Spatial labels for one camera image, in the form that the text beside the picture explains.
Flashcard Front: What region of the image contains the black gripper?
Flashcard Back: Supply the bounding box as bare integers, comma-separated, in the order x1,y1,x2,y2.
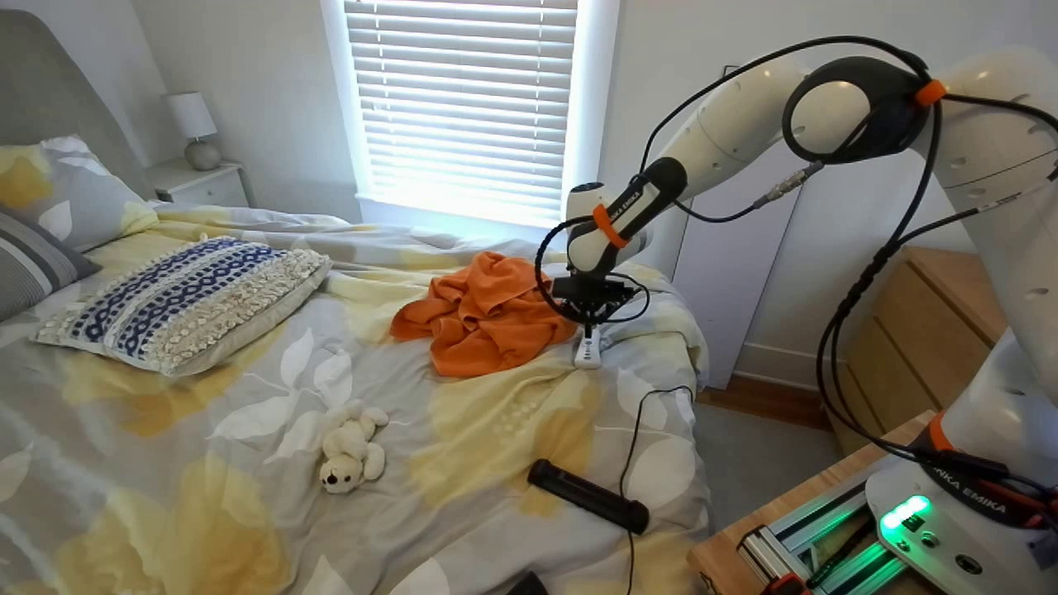
549,270,643,345

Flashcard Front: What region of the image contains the orange cloth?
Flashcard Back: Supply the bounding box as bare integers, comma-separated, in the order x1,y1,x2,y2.
387,252,581,379

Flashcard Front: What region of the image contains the black stick-shaped device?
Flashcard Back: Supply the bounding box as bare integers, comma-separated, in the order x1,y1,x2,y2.
527,458,654,540

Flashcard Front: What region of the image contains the white closet door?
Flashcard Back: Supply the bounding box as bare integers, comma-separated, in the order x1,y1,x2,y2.
667,163,997,390

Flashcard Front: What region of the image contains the white window blind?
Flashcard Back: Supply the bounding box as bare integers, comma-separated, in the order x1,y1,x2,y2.
341,0,581,233

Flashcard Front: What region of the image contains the white plush toy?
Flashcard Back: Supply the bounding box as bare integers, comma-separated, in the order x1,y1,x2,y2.
314,404,390,495

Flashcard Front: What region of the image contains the brown wooden dresser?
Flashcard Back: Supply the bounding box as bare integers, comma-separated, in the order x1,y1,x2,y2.
824,249,1012,458

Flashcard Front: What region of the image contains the yellow grey leaf-print duvet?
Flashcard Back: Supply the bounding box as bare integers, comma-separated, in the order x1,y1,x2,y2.
0,201,713,595

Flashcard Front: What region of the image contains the white nightstand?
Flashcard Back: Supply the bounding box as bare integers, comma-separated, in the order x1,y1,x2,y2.
145,163,256,212

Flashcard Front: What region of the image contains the blue white patterned pillow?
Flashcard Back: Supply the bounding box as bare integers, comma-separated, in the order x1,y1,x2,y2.
31,236,334,384

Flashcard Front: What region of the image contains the white table lamp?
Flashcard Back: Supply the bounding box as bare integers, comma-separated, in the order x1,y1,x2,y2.
165,90,230,174

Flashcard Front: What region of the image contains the yellow grey leaf-print pillow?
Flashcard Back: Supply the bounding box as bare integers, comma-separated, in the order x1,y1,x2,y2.
0,134,162,258

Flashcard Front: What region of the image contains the grey striped pillow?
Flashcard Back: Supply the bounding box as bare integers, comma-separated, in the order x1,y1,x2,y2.
0,210,104,323

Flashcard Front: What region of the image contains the grey upholstered headboard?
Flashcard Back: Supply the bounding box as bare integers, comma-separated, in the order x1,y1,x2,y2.
0,11,158,201

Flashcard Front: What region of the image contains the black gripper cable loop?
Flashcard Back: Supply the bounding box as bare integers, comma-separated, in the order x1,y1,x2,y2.
532,212,654,331

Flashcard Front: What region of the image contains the thin black cable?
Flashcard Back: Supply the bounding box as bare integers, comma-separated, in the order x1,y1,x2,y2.
612,384,699,595

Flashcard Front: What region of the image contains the long black robot cable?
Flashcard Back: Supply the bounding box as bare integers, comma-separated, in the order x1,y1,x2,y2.
635,32,1058,525

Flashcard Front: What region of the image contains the aluminium rail mount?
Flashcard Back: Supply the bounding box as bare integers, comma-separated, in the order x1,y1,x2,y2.
738,483,918,595

